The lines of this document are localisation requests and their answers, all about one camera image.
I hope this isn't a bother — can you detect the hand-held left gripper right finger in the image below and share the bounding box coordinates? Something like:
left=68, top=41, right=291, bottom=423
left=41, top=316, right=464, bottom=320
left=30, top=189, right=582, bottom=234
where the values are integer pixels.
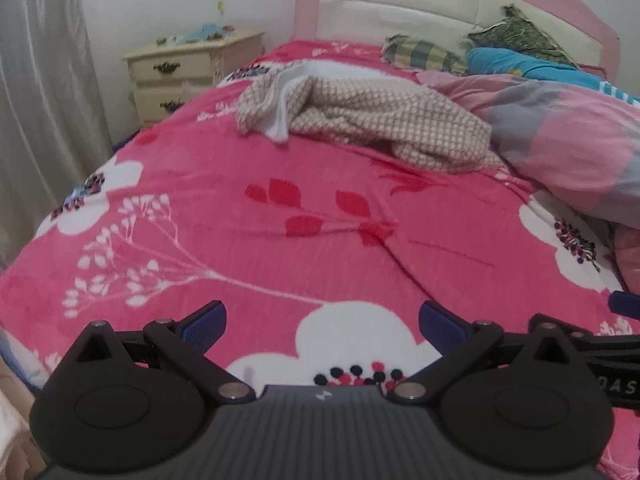
left=387, top=300, right=583, bottom=405

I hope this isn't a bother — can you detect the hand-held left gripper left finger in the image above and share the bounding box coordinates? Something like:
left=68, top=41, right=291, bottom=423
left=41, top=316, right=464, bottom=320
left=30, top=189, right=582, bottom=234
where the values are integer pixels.
left=60, top=300, right=253, bottom=405

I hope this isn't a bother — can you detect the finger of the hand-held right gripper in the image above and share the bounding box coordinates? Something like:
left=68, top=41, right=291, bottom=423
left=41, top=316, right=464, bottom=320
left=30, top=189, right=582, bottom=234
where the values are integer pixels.
left=608, top=289, right=640, bottom=320

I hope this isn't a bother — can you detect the beige white houndstooth coat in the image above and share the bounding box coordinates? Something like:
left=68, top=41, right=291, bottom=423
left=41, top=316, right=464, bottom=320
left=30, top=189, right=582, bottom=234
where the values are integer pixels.
left=235, top=60, right=503, bottom=173

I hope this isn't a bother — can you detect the pink floral blanket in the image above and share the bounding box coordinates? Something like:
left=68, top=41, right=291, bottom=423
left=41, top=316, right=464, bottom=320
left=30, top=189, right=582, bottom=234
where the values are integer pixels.
left=0, top=39, right=640, bottom=468

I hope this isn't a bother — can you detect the pink grey patchwork quilt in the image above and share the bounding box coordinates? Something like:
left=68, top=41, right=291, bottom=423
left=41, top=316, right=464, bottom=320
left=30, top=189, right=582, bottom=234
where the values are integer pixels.
left=417, top=70, right=640, bottom=288

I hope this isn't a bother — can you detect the cream nightstand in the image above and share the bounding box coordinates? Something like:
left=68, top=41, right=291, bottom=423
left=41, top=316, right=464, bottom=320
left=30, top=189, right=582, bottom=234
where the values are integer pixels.
left=122, top=30, right=266, bottom=128

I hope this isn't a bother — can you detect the teal pillow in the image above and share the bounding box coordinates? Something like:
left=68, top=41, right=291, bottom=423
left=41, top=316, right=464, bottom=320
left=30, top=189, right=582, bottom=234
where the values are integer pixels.
left=465, top=47, right=640, bottom=103

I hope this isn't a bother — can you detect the green yellow plaid pillow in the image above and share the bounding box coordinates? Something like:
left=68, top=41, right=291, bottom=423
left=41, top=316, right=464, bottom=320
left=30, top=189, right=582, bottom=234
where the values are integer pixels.
left=381, top=34, right=468, bottom=76

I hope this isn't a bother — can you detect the dark patterned pillow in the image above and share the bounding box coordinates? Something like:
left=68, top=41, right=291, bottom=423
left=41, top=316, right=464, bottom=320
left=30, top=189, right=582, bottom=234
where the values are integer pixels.
left=467, top=4, right=581, bottom=68

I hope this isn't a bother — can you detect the blue item on nightstand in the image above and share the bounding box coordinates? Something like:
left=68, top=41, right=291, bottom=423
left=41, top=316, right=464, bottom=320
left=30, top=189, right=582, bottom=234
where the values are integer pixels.
left=180, top=22, right=226, bottom=43

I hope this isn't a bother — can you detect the grey curtain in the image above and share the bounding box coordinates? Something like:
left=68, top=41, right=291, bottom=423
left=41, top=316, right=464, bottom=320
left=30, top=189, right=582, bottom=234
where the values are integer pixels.
left=0, top=0, right=113, bottom=271

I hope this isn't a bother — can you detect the pink white bed headboard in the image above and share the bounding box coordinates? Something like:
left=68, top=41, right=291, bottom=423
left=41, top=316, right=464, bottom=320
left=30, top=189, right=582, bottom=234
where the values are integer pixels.
left=295, top=0, right=621, bottom=78

